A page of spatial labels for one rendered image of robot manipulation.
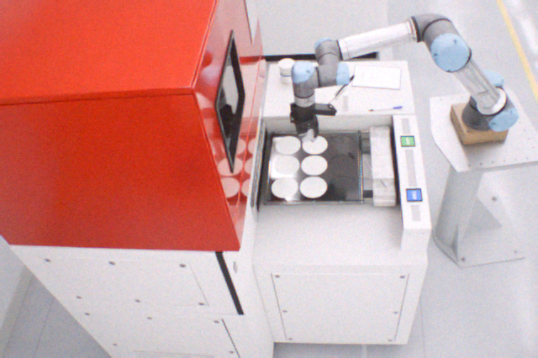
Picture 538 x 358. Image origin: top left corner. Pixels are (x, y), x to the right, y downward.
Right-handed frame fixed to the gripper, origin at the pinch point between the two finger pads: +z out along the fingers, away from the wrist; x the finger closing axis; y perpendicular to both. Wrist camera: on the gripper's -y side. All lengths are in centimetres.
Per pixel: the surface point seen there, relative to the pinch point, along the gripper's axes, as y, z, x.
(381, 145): -27.3, 13.6, 3.9
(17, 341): 169, 101, -28
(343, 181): -4.7, 11.6, 15.1
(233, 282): 48, -4, 47
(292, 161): 8.7, 11.5, -3.0
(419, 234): -17, 9, 49
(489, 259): -82, 100, 33
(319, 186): 4.6, 11.6, 13.2
